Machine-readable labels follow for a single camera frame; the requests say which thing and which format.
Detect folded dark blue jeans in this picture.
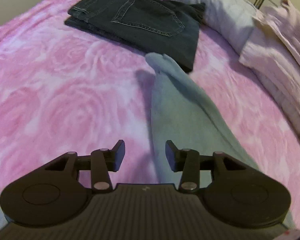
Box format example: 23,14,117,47
65,0,206,73

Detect pink floral fleece blanket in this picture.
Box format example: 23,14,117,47
0,0,300,229

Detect grey sweatpants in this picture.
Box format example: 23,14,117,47
0,53,291,239

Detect folded lilac bed sheets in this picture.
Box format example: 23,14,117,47
239,0,300,139

